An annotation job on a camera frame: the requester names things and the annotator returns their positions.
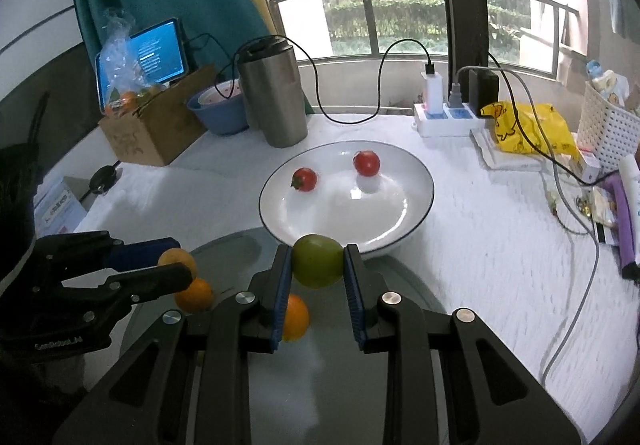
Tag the white folded cloth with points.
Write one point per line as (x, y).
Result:
(495, 158)

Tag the clear plastic bag of mandarins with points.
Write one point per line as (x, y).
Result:
(120, 62)

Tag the purple pouch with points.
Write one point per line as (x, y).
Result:
(628, 237)

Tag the tablet with blue screen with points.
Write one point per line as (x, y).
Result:
(161, 50)

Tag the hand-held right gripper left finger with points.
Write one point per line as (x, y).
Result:
(281, 297)

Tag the printed white packet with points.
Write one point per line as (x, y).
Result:
(611, 87)

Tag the black window post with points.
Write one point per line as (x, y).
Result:
(460, 0)

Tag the white plate with dark rim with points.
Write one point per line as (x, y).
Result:
(340, 220)

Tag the green round fruit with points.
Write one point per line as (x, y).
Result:
(317, 260)

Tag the white power strip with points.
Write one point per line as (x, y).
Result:
(440, 123)

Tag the cardboard box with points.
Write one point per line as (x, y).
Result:
(150, 135)

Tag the black round gadget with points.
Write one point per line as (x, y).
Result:
(103, 179)

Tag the orange mandarin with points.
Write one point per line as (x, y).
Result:
(177, 256)
(198, 298)
(298, 318)

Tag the red tomato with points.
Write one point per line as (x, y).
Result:
(366, 163)
(304, 179)

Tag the black power adapter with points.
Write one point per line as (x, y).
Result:
(484, 90)

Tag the grey round mat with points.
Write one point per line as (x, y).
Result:
(230, 250)

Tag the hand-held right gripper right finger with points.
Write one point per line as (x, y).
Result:
(353, 297)

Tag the white tube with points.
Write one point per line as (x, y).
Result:
(631, 190)

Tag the yellow cloth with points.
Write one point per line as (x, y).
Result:
(530, 130)

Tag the white charger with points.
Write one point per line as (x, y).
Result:
(433, 92)

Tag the pink bowl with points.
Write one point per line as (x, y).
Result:
(220, 93)

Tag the small white carton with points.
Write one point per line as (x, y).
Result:
(585, 167)

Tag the blue bowl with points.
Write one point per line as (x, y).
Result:
(220, 121)

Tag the white plastic basket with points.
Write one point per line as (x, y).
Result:
(605, 125)

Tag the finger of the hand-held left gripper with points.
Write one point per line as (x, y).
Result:
(160, 277)
(145, 252)

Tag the stainless steel thermos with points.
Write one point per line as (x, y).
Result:
(275, 95)

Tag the tissue box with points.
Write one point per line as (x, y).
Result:
(55, 205)

